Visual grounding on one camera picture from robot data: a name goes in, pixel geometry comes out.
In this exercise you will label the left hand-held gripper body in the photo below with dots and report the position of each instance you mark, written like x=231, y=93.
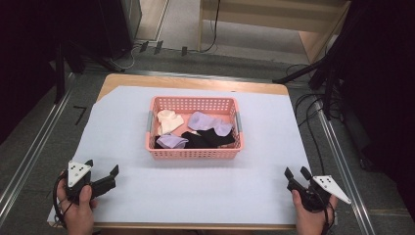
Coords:
x=75, y=173

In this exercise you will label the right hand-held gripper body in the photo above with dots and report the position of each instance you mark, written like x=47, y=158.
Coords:
x=326, y=186

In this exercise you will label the person's right hand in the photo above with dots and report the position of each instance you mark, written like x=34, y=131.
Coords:
x=310, y=222

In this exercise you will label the person's left hand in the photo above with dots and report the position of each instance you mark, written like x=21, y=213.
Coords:
x=80, y=217

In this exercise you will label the white table sheet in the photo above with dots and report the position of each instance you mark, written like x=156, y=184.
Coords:
x=130, y=176

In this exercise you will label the black sock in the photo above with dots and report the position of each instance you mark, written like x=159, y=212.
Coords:
x=156, y=145
x=210, y=139

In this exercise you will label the small lilac sock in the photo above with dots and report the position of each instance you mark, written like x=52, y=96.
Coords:
x=171, y=141

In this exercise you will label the cream sock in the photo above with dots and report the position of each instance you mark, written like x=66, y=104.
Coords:
x=169, y=122

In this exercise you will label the black metal stand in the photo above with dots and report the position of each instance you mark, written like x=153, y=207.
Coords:
x=329, y=75
x=60, y=71

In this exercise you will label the pink plastic basket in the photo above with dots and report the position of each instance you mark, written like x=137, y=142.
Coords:
x=195, y=153

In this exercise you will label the large lilac sock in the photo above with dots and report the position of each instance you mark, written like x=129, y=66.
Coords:
x=204, y=122

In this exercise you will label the dark curtain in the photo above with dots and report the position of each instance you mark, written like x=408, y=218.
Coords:
x=381, y=81
x=26, y=49

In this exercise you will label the wooden table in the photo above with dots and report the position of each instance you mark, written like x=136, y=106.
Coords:
x=195, y=82

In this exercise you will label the black cabinet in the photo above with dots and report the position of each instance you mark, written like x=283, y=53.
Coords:
x=114, y=26

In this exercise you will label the light wooden shelf unit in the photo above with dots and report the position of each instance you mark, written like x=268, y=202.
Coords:
x=277, y=14

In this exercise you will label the metal floor rail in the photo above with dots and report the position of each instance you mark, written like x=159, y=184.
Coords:
x=345, y=176
x=195, y=75
x=32, y=156

